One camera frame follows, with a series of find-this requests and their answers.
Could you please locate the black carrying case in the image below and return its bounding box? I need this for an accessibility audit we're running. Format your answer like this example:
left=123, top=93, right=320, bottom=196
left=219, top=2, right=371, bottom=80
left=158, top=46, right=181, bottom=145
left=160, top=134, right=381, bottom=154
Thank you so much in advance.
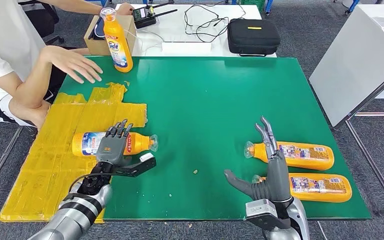
left=226, top=18, right=282, bottom=57

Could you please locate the grey metal seat frame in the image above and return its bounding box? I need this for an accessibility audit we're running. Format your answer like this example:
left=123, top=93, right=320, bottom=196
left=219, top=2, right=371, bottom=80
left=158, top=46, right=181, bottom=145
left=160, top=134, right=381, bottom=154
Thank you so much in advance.
left=0, top=117, right=25, bottom=229

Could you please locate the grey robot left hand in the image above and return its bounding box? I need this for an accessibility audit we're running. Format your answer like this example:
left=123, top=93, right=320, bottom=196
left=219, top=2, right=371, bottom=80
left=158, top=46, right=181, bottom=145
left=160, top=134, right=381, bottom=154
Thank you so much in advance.
left=95, top=119, right=135, bottom=168

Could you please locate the black office chair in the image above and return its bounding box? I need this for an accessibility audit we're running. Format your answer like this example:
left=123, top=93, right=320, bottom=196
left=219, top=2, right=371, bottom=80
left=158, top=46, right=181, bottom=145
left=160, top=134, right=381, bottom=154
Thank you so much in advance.
left=18, top=0, right=67, bottom=46

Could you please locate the blue metal rack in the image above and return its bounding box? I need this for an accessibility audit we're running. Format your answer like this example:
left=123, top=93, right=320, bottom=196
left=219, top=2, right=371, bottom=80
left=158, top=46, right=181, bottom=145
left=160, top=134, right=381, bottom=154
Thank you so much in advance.
left=264, top=0, right=360, bottom=16

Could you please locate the black radio with antennas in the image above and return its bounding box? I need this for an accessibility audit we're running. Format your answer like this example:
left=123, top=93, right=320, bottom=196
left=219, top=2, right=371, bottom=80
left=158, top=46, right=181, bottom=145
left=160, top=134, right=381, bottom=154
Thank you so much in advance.
left=131, top=2, right=178, bottom=30

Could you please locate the yellow taped cardboard mat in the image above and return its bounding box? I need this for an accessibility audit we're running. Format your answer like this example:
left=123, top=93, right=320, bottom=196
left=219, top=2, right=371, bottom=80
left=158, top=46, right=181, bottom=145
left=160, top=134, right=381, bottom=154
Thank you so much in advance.
left=0, top=81, right=148, bottom=223

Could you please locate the black cable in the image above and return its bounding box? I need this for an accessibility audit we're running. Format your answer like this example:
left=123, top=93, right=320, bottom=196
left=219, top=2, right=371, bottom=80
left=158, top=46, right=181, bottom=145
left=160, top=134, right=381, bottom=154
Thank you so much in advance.
left=182, top=3, right=247, bottom=43

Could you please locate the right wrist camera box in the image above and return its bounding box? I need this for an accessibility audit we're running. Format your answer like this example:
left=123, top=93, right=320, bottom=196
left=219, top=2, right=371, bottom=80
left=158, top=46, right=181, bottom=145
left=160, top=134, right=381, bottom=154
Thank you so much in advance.
left=244, top=198, right=291, bottom=231

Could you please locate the brown cardboard box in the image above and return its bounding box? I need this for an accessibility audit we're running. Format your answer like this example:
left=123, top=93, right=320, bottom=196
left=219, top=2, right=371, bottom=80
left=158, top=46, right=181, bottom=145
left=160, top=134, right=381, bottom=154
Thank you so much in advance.
left=82, top=14, right=137, bottom=57

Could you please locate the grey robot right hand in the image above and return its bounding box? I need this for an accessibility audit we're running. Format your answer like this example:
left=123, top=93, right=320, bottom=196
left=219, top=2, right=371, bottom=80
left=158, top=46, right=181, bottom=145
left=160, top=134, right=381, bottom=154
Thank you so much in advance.
left=224, top=115, right=294, bottom=203

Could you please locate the person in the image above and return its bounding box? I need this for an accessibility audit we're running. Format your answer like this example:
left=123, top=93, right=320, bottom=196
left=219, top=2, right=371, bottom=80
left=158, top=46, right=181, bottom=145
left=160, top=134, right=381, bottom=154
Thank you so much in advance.
left=0, top=0, right=135, bottom=128

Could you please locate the orange detergent bottle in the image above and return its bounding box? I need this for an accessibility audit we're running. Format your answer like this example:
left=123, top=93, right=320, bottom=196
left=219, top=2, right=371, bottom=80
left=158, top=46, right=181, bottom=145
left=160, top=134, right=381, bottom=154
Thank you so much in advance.
left=71, top=131, right=159, bottom=158
left=99, top=7, right=134, bottom=73
left=243, top=141, right=335, bottom=171
left=251, top=173, right=353, bottom=204

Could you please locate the white table with metal legs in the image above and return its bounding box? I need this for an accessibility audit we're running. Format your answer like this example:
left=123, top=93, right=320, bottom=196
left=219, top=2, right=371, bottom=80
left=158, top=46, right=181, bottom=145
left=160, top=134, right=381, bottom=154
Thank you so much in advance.
left=308, top=3, right=384, bottom=218

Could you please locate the white cable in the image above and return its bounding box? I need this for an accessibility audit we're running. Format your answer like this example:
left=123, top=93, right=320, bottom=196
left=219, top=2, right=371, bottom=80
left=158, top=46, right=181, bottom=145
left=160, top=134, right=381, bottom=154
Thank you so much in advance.
left=94, top=23, right=165, bottom=54

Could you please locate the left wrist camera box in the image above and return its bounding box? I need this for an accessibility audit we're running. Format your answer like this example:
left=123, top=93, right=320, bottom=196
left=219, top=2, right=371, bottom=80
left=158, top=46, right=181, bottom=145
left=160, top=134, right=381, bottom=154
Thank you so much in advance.
left=112, top=152, right=157, bottom=178

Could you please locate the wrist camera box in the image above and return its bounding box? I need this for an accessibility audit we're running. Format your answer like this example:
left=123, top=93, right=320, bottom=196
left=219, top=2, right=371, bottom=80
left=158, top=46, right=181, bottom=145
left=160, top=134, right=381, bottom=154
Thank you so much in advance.
left=244, top=198, right=291, bottom=231
left=112, top=152, right=157, bottom=178

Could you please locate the white power strip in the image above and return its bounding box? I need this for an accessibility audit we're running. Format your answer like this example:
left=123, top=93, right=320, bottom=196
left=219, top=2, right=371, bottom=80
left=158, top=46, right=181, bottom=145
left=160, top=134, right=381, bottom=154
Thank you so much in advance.
left=161, top=41, right=212, bottom=54

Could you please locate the green crate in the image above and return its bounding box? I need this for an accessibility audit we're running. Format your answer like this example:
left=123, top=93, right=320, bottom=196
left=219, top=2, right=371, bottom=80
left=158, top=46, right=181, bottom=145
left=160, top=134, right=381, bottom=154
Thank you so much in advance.
left=238, top=0, right=266, bottom=13

